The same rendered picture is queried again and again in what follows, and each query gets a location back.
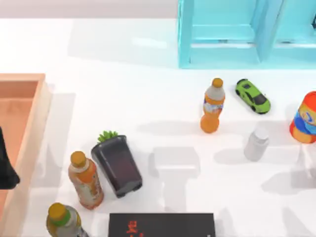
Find orange tea bottle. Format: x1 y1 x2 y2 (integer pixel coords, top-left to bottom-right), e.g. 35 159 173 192
68 151 104 210

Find salmon-coloured shallow box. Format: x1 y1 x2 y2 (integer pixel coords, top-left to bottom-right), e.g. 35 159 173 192
0 73 52 237

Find orange and blue cup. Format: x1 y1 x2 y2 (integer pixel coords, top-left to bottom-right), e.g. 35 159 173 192
289 91 316 144

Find light blue rack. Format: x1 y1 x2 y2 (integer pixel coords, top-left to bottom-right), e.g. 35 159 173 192
177 0 316 70

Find green toy car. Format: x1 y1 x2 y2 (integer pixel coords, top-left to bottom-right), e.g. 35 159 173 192
235 79 271 115

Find yellow-capped green-banded bottle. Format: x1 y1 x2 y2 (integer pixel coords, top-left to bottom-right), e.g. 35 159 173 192
46 202 90 237

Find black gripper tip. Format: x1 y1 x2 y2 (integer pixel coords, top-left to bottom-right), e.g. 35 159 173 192
0 126 20 190

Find black pot with green plant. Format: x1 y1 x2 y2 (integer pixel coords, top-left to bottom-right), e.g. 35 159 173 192
90 130 143 198

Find white plastic bottle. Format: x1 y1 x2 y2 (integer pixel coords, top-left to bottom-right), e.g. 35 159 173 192
243 127 270 162

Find black book with red print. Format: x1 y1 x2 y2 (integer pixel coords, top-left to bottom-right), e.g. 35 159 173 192
108 213 216 237

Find orange soda bottle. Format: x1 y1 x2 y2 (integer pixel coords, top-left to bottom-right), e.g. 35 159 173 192
200 78 226 134

